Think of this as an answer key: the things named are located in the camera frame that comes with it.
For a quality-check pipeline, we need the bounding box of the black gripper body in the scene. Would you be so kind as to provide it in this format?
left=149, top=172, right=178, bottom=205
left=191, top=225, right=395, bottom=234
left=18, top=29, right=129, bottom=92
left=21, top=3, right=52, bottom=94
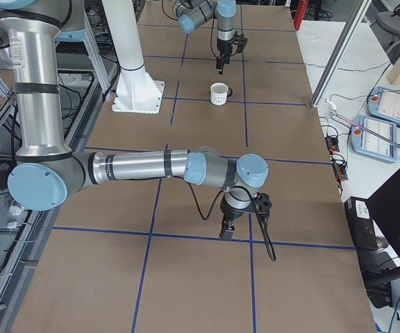
left=220, top=192, right=252, bottom=225
left=217, top=38, right=233, bottom=61

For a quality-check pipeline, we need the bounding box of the white mug with smiley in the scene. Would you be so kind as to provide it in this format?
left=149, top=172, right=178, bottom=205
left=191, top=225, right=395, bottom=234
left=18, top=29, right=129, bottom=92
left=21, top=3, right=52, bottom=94
left=210, top=83, right=233, bottom=106

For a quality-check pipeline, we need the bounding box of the red cylinder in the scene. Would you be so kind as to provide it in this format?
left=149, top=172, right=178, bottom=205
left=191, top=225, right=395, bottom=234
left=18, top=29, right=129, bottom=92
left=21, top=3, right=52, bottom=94
left=293, top=0, right=308, bottom=31

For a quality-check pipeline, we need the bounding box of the brown paper table cover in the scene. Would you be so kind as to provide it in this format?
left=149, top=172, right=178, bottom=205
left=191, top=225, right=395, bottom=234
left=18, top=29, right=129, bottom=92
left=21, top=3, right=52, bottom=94
left=12, top=2, right=376, bottom=332

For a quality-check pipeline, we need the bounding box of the orange terminal block strip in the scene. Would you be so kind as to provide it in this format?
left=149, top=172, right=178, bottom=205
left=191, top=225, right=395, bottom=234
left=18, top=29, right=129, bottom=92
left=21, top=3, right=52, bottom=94
left=325, top=135, right=348, bottom=184

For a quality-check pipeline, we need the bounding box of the black box device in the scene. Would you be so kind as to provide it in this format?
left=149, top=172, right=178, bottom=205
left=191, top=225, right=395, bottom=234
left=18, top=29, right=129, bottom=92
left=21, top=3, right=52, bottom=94
left=344, top=196, right=378, bottom=251

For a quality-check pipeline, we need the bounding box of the near teach pendant tablet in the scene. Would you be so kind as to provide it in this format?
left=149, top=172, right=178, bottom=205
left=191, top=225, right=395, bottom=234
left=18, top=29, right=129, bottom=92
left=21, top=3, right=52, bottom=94
left=350, top=115, right=397, bottom=163

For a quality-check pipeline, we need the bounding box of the teach pendant tablet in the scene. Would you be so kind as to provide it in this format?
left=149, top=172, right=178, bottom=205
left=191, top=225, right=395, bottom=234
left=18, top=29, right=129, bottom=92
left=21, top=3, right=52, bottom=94
left=350, top=115, right=397, bottom=163
left=367, top=86, right=400, bottom=126

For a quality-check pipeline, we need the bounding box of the black monitor on stand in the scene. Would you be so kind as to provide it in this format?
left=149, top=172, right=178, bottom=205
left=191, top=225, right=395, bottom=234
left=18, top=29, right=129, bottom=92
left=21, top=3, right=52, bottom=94
left=362, top=168, right=400, bottom=291

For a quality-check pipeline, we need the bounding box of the far teach pendant tablet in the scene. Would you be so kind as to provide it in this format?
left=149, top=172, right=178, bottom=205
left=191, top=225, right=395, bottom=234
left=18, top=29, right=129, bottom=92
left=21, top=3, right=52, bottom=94
left=367, top=86, right=400, bottom=126

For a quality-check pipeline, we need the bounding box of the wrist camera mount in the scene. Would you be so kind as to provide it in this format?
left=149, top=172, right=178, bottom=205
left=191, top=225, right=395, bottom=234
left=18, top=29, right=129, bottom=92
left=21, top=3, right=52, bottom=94
left=254, top=192, right=272, bottom=219
left=233, top=31, right=247, bottom=53

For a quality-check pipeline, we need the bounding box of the black camera cable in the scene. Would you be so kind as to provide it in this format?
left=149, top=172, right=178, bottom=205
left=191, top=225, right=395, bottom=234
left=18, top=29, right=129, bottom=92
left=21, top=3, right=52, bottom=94
left=185, top=180, right=278, bottom=262

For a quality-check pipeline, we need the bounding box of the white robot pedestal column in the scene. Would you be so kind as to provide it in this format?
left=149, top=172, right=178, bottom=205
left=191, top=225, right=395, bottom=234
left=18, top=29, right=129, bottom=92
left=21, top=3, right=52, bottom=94
left=102, top=0, right=165, bottom=114

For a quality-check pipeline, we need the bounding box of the aluminium frame post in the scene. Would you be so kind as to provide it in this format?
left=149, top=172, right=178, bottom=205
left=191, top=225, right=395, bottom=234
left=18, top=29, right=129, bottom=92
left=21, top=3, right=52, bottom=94
left=310, top=0, right=372, bottom=108

